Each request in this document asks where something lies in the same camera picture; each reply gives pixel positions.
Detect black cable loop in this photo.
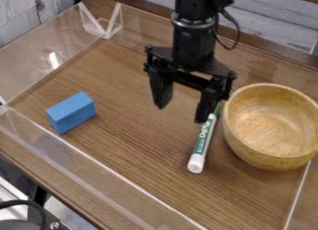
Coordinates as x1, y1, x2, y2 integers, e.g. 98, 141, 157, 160
0, 199, 45, 230

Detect green white dry-erase marker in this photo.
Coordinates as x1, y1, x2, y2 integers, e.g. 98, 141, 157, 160
188, 104, 221, 174

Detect blue foam block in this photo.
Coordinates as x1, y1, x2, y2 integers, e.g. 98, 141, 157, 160
46, 91, 98, 134

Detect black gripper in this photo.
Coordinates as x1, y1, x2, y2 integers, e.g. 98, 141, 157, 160
145, 19, 237, 124

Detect black metal bracket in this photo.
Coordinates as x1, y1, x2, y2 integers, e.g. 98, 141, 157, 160
27, 206, 73, 230

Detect clear acrylic tray wall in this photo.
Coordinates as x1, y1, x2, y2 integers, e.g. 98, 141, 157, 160
0, 0, 318, 230

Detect brown wooden bowl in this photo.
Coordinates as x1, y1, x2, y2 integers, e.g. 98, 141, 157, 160
222, 83, 318, 171

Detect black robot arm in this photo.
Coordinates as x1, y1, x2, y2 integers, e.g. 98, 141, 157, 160
145, 0, 238, 123

